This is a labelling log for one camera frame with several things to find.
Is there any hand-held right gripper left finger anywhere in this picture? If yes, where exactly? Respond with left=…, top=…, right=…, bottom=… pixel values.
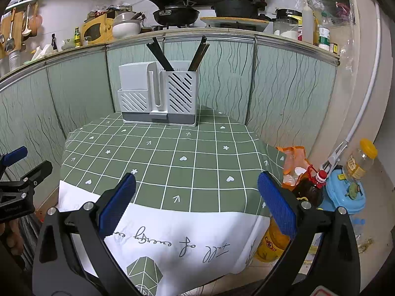
left=32, top=173, right=142, bottom=296

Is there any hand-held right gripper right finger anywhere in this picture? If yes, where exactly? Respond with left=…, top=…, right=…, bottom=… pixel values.
left=247, top=172, right=361, bottom=296

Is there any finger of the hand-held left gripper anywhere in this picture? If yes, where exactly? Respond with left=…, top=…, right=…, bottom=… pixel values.
left=0, top=146, right=29, bottom=173
left=0, top=160, right=54, bottom=192

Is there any white slotted utensil holder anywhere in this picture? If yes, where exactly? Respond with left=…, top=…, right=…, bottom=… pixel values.
left=117, top=61, right=198, bottom=127

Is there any black chopstick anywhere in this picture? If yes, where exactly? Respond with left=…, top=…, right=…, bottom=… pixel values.
left=149, top=41, right=171, bottom=71
left=146, top=43, right=169, bottom=72
left=154, top=38, right=174, bottom=71
left=152, top=37, right=174, bottom=71

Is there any person's left hand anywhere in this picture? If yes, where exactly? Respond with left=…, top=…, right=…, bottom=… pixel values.
left=0, top=219, right=24, bottom=255

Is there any dark sauce bottle red cap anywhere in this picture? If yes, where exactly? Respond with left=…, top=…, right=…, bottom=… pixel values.
left=292, top=169, right=328, bottom=208

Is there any yellow cooking oil bottle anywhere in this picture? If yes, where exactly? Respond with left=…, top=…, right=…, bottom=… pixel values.
left=255, top=216, right=292, bottom=262

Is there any orange plastic bag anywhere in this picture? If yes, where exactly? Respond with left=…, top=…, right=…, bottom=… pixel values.
left=276, top=146, right=312, bottom=188

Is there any blue plastic container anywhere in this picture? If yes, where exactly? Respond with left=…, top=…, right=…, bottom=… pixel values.
left=325, top=168, right=366, bottom=213

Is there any green checked tablecloth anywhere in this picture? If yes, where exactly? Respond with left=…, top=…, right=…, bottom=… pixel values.
left=57, top=105, right=286, bottom=296

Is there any clear jar with yellow lid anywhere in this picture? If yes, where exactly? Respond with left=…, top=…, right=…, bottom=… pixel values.
left=343, top=139, right=378, bottom=181

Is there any white plastic bag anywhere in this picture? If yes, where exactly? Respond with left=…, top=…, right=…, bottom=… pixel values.
left=31, top=44, right=55, bottom=60

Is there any hanging white ladle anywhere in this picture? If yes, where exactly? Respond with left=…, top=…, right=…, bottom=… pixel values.
left=21, top=4, right=32, bottom=37

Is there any hanging wooden board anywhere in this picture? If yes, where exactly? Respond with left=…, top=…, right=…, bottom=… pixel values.
left=0, top=8, right=27, bottom=59

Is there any hanging pink spatula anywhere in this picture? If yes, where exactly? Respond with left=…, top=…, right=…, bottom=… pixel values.
left=29, top=4, right=44, bottom=37

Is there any white pipe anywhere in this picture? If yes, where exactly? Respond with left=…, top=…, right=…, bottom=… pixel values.
left=346, top=1, right=379, bottom=144

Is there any white cooking pot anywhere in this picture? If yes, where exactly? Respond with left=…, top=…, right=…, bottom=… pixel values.
left=112, top=12, right=142, bottom=40

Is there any glass jar with white powder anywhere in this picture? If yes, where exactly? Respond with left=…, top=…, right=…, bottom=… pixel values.
left=273, top=18, right=299, bottom=40

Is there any white bottle with green label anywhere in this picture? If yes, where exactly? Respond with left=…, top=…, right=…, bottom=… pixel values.
left=318, top=12, right=331, bottom=51

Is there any white squeeze bottle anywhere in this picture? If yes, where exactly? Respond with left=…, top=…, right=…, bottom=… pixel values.
left=302, top=1, right=315, bottom=44

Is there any gas stove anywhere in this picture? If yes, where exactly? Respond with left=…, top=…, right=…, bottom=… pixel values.
left=140, top=25, right=201, bottom=33

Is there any wooden cutting board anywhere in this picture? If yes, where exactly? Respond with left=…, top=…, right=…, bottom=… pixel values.
left=200, top=16, right=270, bottom=33

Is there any black kitchen appliance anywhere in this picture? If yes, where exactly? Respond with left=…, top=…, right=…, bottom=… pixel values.
left=275, top=8, right=303, bottom=22

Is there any black wok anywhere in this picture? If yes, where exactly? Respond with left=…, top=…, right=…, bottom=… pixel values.
left=144, top=0, right=200, bottom=27

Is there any black cast iron pot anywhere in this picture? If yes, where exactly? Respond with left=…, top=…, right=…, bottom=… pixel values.
left=211, top=0, right=267, bottom=19

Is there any glass corner shelf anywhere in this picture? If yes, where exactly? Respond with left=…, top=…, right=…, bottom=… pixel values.
left=301, top=0, right=357, bottom=27

